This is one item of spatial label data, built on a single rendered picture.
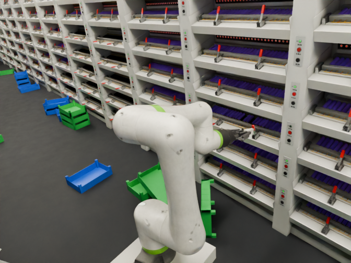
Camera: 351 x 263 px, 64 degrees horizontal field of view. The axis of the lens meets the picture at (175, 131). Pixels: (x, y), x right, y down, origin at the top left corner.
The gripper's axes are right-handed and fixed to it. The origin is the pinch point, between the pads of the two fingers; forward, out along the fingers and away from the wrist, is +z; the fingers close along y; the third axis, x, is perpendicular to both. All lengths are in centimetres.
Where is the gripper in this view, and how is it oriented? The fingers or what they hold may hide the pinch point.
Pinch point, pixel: (248, 131)
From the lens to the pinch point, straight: 152.6
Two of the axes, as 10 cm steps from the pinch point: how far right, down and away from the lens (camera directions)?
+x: 0.9, -9.5, -3.1
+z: 7.6, -1.4, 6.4
